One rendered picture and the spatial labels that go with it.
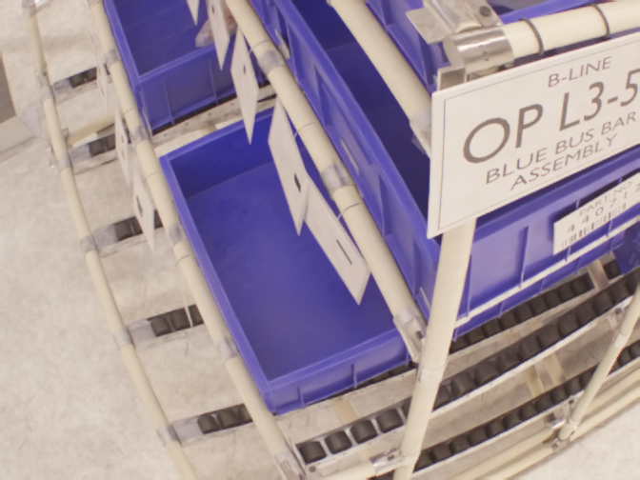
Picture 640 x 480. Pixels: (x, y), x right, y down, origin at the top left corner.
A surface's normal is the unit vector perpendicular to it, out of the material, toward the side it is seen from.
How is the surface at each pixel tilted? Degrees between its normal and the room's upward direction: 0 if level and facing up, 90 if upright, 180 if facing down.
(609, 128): 90
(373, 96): 4
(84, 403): 0
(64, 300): 0
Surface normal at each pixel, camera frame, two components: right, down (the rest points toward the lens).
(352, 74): -0.08, -0.43
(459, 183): 0.40, 0.81
